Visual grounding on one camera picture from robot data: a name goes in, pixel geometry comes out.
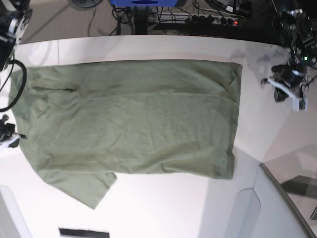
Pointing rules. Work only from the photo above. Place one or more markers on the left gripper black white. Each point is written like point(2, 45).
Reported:
point(290, 82)

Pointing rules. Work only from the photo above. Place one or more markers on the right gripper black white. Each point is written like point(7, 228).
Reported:
point(9, 138)

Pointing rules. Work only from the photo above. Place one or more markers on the olive green t-shirt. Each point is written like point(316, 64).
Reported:
point(85, 123)

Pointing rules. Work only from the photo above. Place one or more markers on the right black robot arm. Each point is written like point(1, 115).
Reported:
point(14, 19)

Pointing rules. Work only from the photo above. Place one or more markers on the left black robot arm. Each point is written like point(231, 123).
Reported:
point(291, 25)

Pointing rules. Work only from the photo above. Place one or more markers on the white panel left corner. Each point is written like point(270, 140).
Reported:
point(12, 223)

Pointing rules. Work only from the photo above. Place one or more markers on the black power strip red light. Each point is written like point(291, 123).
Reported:
point(207, 20)

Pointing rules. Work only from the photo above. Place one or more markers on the white curved panel right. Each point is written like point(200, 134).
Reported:
point(266, 211)

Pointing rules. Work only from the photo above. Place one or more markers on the blue box with oval hole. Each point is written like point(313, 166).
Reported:
point(144, 3)

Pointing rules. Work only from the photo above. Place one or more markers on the black table leg post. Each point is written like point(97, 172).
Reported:
point(141, 16)

